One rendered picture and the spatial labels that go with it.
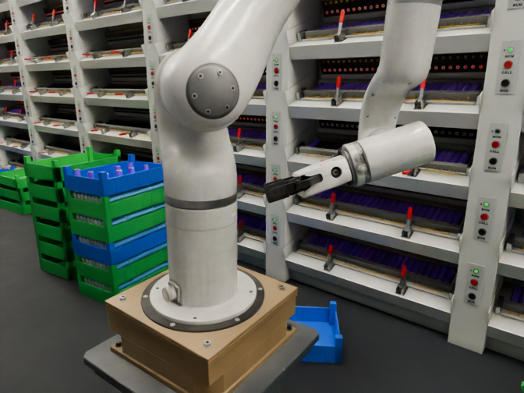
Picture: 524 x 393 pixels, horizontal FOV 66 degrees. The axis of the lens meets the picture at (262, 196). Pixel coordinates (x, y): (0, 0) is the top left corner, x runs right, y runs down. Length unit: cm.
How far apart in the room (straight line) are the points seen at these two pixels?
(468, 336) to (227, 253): 89
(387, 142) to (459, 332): 76
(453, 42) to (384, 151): 52
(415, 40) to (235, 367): 61
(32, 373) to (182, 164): 86
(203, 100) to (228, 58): 7
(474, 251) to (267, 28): 88
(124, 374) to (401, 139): 63
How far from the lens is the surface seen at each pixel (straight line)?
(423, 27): 77
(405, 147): 78
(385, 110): 87
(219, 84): 54
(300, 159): 145
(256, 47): 60
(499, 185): 121
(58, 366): 133
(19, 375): 135
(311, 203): 153
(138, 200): 148
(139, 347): 76
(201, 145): 66
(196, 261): 66
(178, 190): 63
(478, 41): 121
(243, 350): 70
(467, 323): 136
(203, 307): 71
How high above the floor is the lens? 75
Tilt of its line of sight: 16 degrees down
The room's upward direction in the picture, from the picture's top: straight up
